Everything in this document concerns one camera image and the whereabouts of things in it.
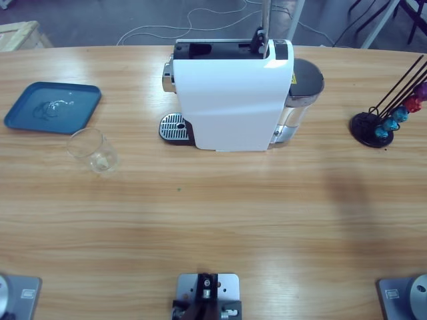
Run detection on grey camera mount dark post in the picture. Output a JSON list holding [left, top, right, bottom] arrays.
[[171, 272, 243, 320]]

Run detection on black capsule holder with rods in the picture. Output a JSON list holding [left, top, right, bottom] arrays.
[[349, 55, 427, 149]]

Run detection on light wooden crate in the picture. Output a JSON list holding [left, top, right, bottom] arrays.
[[0, 20, 54, 53]]

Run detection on black chair frame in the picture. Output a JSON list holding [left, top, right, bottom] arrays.
[[348, 0, 427, 44]]

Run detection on clear water tank black lid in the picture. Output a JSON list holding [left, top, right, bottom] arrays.
[[283, 58, 325, 129]]

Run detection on clear drinking glass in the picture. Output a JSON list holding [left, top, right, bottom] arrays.
[[66, 128, 120, 175]]

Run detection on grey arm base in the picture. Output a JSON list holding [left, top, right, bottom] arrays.
[[0, 273, 43, 320], [376, 273, 427, 320]]

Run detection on teal square plastic tray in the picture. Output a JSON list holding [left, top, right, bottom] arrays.
[[3, 81, 103, 136]]

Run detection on white capsule coffee machine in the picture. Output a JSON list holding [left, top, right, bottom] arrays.
[[162, 39, 296, 153]]

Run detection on silver coffee machine lever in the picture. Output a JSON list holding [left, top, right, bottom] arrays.
[[250, 0, 272, 56]]

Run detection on white table leg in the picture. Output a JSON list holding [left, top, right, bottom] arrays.
[[286, 0, 306, 43]]

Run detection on red coffee capsule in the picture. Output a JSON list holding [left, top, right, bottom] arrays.
[[404, 95, 423, 113]]

